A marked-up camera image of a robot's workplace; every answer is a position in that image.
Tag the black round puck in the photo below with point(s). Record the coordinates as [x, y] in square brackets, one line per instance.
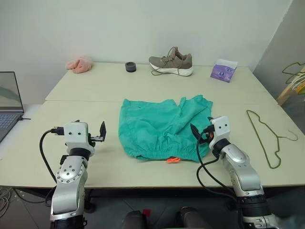
[130, 67]

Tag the teal green shorts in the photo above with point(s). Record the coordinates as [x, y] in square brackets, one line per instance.
[147, 124]

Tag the taupe sneaker with white sole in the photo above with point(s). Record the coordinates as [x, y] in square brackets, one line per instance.
[176, 62]

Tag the small red object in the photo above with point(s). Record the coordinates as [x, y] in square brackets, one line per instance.
[146, 212]

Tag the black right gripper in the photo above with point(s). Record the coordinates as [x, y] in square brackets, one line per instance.
[207, 136]

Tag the dark rounded shape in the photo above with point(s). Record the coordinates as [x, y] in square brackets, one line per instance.
[133, 220]
[190, 218]

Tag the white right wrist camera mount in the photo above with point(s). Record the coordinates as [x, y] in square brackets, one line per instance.
[221, 128]

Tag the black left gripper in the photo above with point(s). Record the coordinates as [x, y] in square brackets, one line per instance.
[96, 139]

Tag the light wooden clothes rack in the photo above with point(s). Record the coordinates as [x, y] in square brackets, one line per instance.
[286, 93]

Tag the grey laptop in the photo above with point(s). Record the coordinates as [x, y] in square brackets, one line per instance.
[9, 95]

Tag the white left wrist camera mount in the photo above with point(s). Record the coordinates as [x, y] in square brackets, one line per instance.
[76, 136]

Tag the purple tissue pack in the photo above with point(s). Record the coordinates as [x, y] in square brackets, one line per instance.
[221, 72]

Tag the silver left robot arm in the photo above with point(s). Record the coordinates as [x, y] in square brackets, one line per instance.
[69, 186]

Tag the pink plush cloth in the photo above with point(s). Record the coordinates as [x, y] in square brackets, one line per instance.
[79, 65]

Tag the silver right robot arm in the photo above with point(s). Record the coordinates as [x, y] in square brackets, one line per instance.
[243, 171]

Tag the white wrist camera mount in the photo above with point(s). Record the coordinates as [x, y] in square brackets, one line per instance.
[76, 136]
[221, 128]

